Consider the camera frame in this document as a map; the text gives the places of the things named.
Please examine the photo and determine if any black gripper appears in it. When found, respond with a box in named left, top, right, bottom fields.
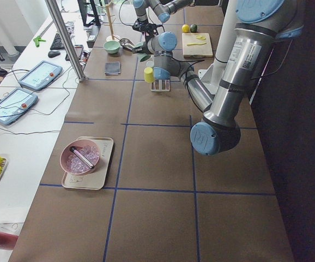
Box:
left=132, top=21, right=163, bottom=35
left=132, top=41, right=147, bottom=54

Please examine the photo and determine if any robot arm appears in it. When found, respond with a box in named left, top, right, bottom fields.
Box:
left=133, top=1, right=305, bottom=156
left=132, top=0, right=195, bottom=34

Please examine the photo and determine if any yellow cup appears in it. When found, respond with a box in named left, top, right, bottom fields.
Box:
left=144, top=67, right=155, bottom=84

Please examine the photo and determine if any metal scoop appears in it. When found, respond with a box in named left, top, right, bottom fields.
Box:
left=119, top=38, right=135, bottom=52

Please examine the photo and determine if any mint green bowl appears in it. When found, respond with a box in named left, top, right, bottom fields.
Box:
left=104, top=40, right=120, bottom=55

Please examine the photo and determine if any grey folded cloth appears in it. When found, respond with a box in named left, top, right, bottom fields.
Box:
left=105, top=61, right=121, bottom=75

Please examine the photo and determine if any yellow lemon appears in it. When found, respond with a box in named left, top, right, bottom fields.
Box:
left=181, top=24, right=190, bottom=33

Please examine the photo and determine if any wooden mug tree stand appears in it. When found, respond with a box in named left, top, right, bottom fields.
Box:
left=105, top=4, right=120, bottom=42

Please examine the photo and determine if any avocado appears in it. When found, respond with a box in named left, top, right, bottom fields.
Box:
left=190, top=24, right=198, bottom=33

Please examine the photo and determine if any lemon slice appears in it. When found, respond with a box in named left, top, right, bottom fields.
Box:
left=195, top=34, right=206, bottom=40

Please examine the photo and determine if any wooden cutting board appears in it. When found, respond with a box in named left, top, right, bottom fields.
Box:
left=182, top=33, right=213, bottom=57

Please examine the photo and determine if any black keyboard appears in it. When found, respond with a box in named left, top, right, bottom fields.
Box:
left=50, top=33, right=64, bottom=50

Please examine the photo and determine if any computer mouse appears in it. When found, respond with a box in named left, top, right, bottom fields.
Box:
left=48, top=50, right=60, bottom=58

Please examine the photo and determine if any teach pendant far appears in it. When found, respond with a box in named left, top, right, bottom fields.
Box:
left=18, top=61, right=63, bottom=91

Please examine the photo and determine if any teach pendant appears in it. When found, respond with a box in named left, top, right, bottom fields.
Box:
left=0, top=88, right=39, bottom=126
left=18, top=61, right=63, bottom=91

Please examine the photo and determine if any pink bowl with ice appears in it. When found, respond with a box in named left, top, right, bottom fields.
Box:
left=60, top=139, right=100, bottom=175

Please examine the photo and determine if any beige rabbit tray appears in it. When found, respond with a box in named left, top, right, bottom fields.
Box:
left=60, top=136, right=114, bottom=190

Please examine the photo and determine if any teach pendant near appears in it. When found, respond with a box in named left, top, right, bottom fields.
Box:
left=0, top=88, right=39, bottom=126

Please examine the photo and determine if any white wire cup holder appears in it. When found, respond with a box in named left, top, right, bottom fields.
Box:
left=150, top=79, right=171, bottom=92

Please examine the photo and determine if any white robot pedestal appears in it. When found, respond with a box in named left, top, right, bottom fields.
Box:
left=201, top=0, right=238, bottom=87

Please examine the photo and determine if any aluminium frame post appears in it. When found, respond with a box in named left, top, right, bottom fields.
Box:
left=45, top=0, right=86, bottom=82

